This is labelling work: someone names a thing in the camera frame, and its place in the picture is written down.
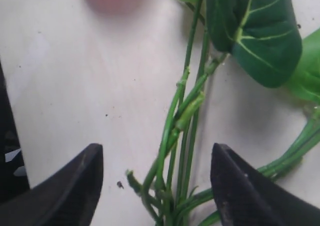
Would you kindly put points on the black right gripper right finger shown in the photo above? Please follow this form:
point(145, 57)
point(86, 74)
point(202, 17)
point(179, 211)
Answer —
point(243, 196)

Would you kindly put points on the artificial anthurium plant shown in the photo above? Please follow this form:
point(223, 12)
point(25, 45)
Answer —
point(251, 75)

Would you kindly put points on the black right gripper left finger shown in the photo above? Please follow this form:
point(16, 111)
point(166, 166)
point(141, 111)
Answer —
point(68, 197)

